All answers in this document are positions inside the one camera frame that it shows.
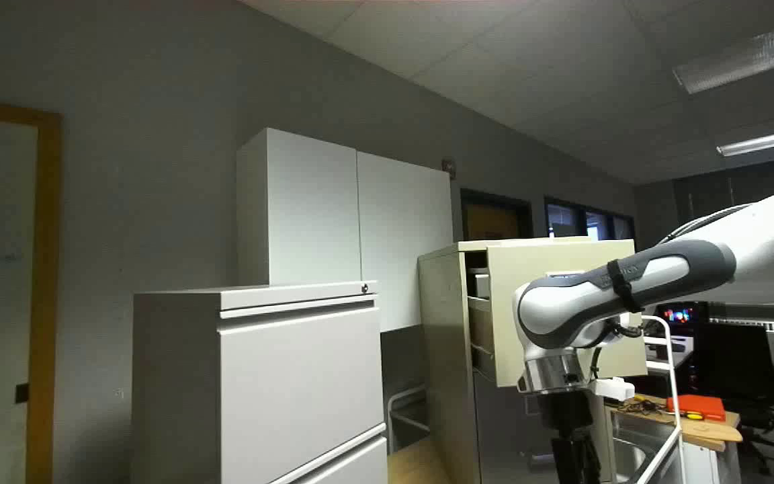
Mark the narrow bright ceiling light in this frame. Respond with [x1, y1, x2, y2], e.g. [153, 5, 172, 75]
[715, 121, 774, 161]

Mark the wide ceiling light panel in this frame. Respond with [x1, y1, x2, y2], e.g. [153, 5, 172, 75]
[668, 12, 774, 96]

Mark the dark framed window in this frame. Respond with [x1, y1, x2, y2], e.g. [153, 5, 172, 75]
[543, 196, 640, 241]

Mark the dark doorway with frame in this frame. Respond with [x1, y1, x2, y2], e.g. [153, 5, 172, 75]
[457, 186, 534, 241]

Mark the white tall storage cabinet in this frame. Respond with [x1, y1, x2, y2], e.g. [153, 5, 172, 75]
[233, 126, 457, 335]

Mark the grey metal desk frame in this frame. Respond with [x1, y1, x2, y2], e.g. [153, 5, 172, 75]
[384, 382, 433, 455]

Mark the beige metal filing cabinet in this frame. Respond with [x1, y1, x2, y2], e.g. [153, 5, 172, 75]
[415, 234, 637, 484]

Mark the black office chair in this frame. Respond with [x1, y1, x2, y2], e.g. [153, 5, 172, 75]
[703, 319, 774, 475]

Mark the computer with coloured lights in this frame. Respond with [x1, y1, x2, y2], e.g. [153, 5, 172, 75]
[653, 301, 703, 362]

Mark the white metal tube rack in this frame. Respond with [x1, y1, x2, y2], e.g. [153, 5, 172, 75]
[605, 312, 685, 484]

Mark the wooden work table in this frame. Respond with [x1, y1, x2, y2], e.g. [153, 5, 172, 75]
[606, 393, 743, 455]

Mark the orange box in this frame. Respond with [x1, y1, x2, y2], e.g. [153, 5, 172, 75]
[664, 393, 727, 425]

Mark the grey lateral file cabinet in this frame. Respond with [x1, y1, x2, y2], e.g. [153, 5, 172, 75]
[128, 280, 391, 484]

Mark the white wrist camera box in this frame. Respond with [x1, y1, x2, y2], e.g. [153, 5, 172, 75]
[593, 377, 637, 405]

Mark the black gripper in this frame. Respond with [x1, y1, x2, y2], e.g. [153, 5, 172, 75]
[543, 389, 605, 484]

